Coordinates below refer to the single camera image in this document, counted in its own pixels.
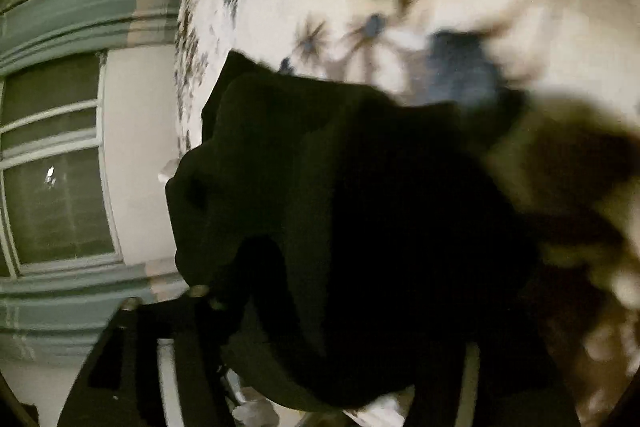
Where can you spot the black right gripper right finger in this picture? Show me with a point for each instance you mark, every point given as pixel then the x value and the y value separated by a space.
pixel 490 384

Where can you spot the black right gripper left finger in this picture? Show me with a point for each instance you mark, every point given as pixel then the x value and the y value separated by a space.
pixel 158 364

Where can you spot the black lion print hoodie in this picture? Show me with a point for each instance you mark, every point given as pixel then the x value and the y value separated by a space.
pixel 354 234

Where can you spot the white framed window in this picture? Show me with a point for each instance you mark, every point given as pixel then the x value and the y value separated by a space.
pixel 55 211

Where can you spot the green striped curtain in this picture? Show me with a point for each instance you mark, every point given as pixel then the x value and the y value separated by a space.
pixel 54 318

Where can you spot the white floral bed cover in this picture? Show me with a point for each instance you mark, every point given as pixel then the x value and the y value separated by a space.
pixel 575 148

